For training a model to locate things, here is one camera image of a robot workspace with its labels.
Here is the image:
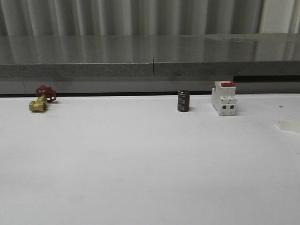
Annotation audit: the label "white half-ring pipe clamp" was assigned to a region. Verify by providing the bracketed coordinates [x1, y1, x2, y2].
[279, 117, 300, 134]

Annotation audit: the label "brass valve red handwheel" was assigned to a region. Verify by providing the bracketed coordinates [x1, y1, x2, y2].
[29, 85, 57, 112]

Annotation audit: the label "white circuit breaker red switch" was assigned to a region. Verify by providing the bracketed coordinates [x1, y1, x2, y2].
[211, 81, 237, 116]

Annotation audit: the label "grey stone counter ledge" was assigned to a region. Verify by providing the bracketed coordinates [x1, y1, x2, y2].
[0, 34, 300, 96]

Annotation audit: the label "black cylindrical capacitor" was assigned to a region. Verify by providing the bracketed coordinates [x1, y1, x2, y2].
[177, 90, 190, 112]

